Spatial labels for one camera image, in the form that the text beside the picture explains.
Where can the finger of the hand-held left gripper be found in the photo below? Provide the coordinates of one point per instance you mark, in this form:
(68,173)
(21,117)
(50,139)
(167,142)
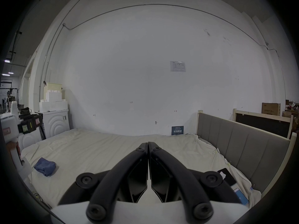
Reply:
(30,124)

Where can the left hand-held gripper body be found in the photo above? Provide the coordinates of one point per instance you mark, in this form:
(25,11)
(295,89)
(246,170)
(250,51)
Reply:
(9,125)

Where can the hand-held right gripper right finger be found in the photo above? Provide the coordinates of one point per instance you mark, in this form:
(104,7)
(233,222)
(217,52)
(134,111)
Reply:
(168,164)

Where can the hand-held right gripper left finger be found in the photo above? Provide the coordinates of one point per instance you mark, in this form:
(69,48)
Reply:
(130,164)

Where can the person's left hand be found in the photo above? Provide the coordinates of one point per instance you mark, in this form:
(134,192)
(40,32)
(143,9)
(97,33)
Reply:
(12,149)

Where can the white washing machine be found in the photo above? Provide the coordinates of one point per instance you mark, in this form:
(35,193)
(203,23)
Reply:
(55,122)

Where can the bed with beige sheet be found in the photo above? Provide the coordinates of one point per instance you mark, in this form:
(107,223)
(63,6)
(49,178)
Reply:
(105,153)

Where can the dark blue sign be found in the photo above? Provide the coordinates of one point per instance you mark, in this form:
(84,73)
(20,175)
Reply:
(177,130)

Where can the dark blue garment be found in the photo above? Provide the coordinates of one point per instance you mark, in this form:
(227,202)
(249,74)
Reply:
(45,167)

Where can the black phone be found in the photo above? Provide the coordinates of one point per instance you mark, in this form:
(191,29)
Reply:
(227,175)

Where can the phone with blue screen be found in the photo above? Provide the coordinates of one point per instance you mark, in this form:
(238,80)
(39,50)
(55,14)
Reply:
(240,196)

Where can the grey padded headboard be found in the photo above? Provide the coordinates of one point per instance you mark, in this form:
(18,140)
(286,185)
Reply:
(245,143)

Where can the white paper notice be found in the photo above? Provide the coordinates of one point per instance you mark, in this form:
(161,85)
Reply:
(178,66)

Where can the wood-framed black board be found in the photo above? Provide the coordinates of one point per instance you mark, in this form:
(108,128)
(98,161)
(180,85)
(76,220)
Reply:
(261,122)

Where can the brown cardboard carton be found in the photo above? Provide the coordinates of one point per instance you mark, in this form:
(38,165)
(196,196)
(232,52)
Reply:
(271,108)

